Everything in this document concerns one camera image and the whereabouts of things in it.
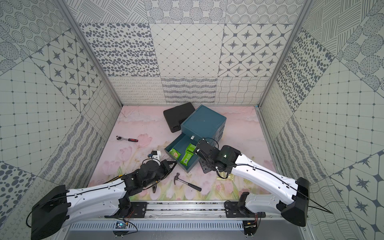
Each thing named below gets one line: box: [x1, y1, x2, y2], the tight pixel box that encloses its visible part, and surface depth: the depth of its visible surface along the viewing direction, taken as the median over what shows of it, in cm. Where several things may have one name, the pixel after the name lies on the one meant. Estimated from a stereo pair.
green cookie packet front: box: [169, 148, 182, 160], surface depth 87 cm
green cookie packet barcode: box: [186, 143, 196, 153], surface depth 89 cm
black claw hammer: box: [174, 172, 202, 192], surface depth 83 cm
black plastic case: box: [163, 102, 196, 133], surface depth 113 cm
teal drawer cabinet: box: [180, 104, 227, 142], surface depth 85 cm
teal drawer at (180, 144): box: [164, 133, 200, 173], surface depth 89 cm
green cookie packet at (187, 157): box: [179, 150, 194, 167], surface depth 85 cm
